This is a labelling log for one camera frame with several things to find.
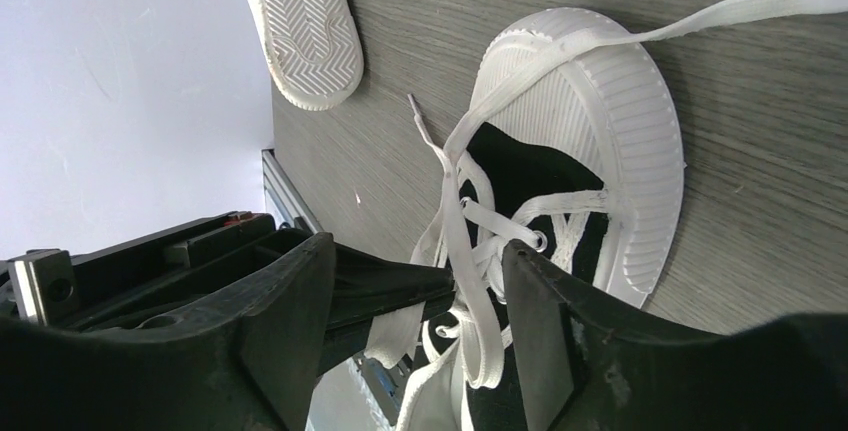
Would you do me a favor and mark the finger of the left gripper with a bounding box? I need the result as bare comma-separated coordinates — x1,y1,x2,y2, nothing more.
317,244,454,375

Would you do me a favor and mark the black white sneaker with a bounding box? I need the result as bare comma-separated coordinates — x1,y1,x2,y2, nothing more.
365,0,847,430

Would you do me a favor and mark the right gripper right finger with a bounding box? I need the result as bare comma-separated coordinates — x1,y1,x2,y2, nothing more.
503,240,847,430

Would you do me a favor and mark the white sole sneaker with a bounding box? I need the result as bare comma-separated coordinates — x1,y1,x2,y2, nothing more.
246,0,365,111

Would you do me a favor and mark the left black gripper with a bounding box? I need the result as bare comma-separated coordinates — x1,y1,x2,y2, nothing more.
1,212,312,331

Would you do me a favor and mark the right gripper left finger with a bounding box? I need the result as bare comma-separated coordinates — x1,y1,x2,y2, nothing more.
1,233,336,430

